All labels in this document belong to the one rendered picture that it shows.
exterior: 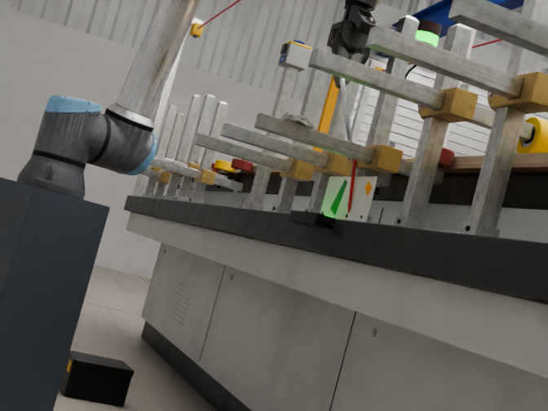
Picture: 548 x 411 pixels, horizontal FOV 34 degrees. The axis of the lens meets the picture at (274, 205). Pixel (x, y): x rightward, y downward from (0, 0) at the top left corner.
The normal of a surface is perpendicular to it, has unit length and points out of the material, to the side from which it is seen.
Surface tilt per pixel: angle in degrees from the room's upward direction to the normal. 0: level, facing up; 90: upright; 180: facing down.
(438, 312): 90
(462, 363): 90
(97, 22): 90
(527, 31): 90
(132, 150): 103
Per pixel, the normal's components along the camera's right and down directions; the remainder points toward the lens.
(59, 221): 0.69, 0.15
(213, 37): 0.25, 0.01
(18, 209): -0.68, -0.22
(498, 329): -0.91, -0.26
